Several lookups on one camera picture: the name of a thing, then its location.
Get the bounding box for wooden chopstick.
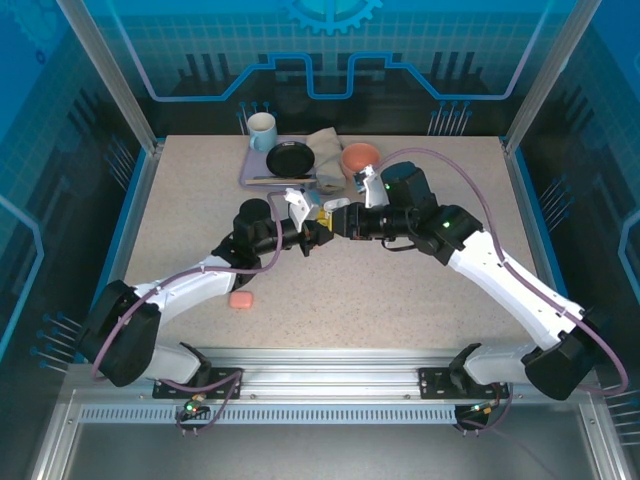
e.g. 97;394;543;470
245;178;307;188

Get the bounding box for lavender serving tray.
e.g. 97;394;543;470
238;134;321;191

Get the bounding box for terracotta bowl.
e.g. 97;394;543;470
340;142;382;184

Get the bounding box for black round plate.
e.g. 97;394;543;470
265;140;317;178

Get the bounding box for grey folded cloth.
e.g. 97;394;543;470
305;127;347;195

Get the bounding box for light blue mug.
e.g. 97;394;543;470
247;112;279;153

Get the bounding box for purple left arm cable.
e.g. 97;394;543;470
89;191;297;435

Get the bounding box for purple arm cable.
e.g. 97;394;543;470
374;147;630;436
89;191;297;435

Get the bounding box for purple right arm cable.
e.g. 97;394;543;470
374;147;630;436

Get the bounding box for aluminium table side rail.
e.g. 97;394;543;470
499;137;594;364
82;142;166;364

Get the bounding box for aluminium front rail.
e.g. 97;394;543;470
64;347;599;401

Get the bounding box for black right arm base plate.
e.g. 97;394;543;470
417;366;509;400

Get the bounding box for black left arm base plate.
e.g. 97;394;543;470
152;366;245;400

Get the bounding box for slotted grey cable duct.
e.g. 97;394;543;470
78;405;460;426

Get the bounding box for aluminium frame post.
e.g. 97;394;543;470
53;0;166;156
501;0;604;156

